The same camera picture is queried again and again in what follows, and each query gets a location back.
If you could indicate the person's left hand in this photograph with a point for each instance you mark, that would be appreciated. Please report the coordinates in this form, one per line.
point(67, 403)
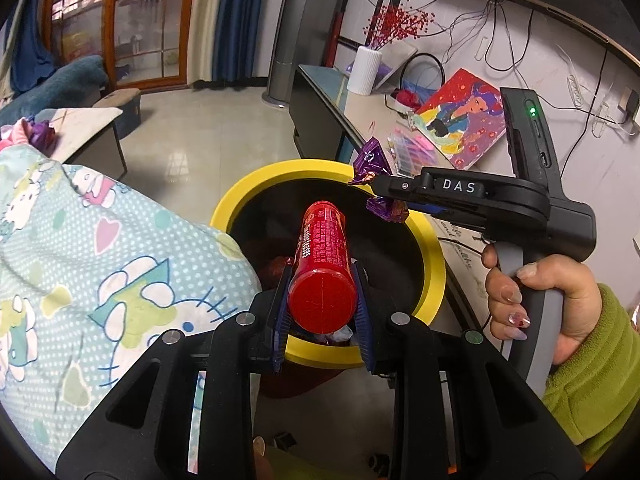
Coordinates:
point(261, 460)

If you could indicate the pink cloth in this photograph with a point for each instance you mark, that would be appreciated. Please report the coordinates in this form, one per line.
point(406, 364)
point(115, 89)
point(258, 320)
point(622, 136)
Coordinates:
point(12, 135)

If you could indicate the red ornament on white base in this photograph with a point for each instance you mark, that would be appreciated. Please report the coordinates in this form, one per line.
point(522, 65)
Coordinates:
point(410, 99)

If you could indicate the silver tower air conditioner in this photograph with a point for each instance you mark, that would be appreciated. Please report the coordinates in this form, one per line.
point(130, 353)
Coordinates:
point(300, 35)

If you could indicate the white handwritten paper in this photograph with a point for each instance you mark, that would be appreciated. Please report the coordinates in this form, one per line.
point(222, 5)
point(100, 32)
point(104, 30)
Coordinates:
point(457, 255)

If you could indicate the wall power adapter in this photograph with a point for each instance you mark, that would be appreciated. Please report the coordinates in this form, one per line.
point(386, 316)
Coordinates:
point(629, 105)

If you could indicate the cartoon cat printed blanket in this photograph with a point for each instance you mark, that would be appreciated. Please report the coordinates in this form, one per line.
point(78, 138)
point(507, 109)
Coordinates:
point(100, 260)

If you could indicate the red cylindrical snack tube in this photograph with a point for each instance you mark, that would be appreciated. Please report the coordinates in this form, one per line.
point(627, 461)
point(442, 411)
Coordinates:
point(320, 290)

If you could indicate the blue and beige curtain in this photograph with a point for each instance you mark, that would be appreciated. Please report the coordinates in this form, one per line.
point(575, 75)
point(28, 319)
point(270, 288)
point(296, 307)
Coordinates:
point(235, 15)
point(30, 45)

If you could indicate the clear bead organiser box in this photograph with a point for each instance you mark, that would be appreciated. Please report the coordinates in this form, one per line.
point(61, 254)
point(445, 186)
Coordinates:
point(410, 147)

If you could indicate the white-topped coffee table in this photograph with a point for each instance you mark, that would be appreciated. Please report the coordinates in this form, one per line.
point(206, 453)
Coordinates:
point(85, 125)

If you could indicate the purple candy wrapper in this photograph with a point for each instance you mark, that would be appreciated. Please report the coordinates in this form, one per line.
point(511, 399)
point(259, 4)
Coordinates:
point(370, 160)

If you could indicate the colourful figure painting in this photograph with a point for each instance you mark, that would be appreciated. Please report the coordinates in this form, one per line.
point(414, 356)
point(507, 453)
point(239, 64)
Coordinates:
point(465, 120)

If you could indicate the brown footstool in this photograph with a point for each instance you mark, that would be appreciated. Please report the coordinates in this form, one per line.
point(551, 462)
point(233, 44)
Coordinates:
point(120, 102)

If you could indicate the purple cloth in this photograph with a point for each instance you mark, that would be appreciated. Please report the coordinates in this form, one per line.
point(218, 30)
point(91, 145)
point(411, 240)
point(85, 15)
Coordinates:
point(41, 136)

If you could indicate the person's right hand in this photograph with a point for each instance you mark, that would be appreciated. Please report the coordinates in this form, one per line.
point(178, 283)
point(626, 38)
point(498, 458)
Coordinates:
point(580, 305)

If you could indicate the white-framed drawing board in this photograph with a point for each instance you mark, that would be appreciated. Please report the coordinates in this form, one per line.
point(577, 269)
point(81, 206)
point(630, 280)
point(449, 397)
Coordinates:
point(397, 62)

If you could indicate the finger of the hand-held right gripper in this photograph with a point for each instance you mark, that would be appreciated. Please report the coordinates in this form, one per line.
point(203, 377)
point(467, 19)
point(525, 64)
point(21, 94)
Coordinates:
point(450, 186)
point(450, 211)

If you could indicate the blue-grey fabric sofa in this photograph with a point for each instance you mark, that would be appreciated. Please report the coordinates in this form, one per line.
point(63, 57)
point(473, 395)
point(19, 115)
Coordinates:
point(70, 85)

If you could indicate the yellow-rimmed black trash bin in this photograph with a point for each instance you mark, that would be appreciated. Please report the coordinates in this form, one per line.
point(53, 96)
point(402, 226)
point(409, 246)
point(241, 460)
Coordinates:
point(280, 172)

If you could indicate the television cabinet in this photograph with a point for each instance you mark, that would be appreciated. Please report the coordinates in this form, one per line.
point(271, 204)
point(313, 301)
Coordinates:
point(370, 110)

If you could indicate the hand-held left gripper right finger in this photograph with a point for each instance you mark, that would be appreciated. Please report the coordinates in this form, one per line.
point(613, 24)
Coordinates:
point(365, 325)

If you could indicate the wooden sliding glass door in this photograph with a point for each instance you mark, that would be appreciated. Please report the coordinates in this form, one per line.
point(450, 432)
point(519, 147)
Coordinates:
point(130, 25)

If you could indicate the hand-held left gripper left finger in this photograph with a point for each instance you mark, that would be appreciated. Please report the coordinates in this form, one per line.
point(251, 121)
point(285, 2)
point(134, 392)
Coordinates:
point(281, 320)

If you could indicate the person's right forearm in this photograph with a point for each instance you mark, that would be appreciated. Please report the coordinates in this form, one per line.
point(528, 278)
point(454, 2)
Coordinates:
point(600, 390)

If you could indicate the white ribbed vase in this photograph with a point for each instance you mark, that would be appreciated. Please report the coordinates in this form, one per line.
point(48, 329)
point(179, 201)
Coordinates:
point(364, 72)

